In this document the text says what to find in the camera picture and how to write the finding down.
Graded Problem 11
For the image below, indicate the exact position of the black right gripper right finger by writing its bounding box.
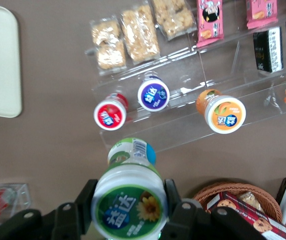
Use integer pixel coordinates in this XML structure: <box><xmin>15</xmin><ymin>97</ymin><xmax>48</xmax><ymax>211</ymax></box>
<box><xmin>159</xmin><ymin>178</ymin><xmax>268</xmax><ymax>240</ymax></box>

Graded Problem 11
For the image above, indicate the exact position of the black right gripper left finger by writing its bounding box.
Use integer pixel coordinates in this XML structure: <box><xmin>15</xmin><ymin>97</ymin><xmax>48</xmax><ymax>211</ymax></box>
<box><xmin>0</xmin><ymin>178</ymin><xmax>99</xmax><ymax>240</ymax></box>

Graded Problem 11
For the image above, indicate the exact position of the green gum bottle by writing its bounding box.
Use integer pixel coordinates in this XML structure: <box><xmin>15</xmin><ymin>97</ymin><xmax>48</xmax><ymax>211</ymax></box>
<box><xmin>90</xmin><ymin>137</ymin><xmax>170</xmax><ymax>240</ymax></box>

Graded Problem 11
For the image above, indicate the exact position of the orange gum bottle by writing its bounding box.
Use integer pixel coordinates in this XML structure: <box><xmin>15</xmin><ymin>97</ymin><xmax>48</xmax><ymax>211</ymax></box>
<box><xmin>195</xmin><ymin>88</ymin><xmax>247</xmax><ymax>135</ymax></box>

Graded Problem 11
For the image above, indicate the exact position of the red gum bottle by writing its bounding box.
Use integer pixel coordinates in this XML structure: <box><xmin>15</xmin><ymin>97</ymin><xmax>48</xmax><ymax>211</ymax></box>
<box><xmin>93</xmin><ymin>92</ymin><xmax>129</xmax><ymax>132</ymax></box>

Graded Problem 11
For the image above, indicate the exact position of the blue gum bottle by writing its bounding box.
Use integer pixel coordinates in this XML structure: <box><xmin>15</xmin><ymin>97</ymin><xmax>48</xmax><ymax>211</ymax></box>
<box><xmin>137</xmin><ymin>74</ymin><xmax>171</xmax><ymax>113</ymax></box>

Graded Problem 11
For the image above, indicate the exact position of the cream plastic tray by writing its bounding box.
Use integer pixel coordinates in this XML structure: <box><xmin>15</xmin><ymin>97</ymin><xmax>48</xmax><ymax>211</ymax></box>
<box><xmin>0</xmin><ymin>2</ymin><xmax>23</xmax><ymax>119</ymax></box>

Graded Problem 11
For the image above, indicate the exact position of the clear acrylic box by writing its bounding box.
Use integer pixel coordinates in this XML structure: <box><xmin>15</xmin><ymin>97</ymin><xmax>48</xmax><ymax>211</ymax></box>
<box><xmin>0</xmin><ymin>183</ymin><xmax>31</xmax><ymax>234</ymax></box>

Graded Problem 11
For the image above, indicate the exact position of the clear packet of biscuits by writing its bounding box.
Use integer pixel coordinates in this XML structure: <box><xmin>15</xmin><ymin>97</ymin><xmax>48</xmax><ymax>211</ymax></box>
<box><xmin>237</xmin><ymin>190</ymin><xmax>265</xmax><ymax>214</ymax></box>

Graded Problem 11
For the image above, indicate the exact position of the red cookie box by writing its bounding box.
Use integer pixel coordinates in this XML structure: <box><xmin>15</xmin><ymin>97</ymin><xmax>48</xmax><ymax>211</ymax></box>
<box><xmin>205</xmin><ymin>191</ymin><xmax>286</xmax><ymax>240</ymax></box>

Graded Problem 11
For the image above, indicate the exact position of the woven wicker basket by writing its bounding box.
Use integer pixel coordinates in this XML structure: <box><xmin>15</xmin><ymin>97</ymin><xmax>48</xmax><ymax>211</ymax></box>
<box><xmin>192</xmin><ymin>181</ymin><xmax>283</xmax><ymax>225</ymax></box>

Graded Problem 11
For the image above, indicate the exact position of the clear acrylic tiered shelf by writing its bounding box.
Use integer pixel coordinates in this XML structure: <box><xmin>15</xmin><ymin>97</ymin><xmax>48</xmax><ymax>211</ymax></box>
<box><xmin>84</xmin><ymin>0</ymin><xmax>286</xmax><ymax>154</ymax></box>

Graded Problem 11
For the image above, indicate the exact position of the rice crispy bar clear wrapper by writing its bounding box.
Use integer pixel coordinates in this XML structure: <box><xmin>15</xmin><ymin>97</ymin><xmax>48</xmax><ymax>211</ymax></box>
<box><xmin>90</xmin><ymin>16</ymin><xmax>128</xmax><ymax>76</ymax></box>
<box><xmin>119</xmin><ymin>3</ymin><xmax>162</xmax><ymax>65</ymax></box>
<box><xmin>150</xmin><ymin>0</ymin><xmax>198</xmax><ymax>41</ymax></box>

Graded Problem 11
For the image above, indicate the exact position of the pink cartoon snack pack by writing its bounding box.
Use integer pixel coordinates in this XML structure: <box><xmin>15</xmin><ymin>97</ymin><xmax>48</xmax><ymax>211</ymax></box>
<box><xmin>245</xmin><ymin>0</ymin><xmax>279</xmax><ymax>30</ymax></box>
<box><xmin>195</xmin><ymin>0</ymin><xmax>225</xmax><ymax>49</ymax></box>

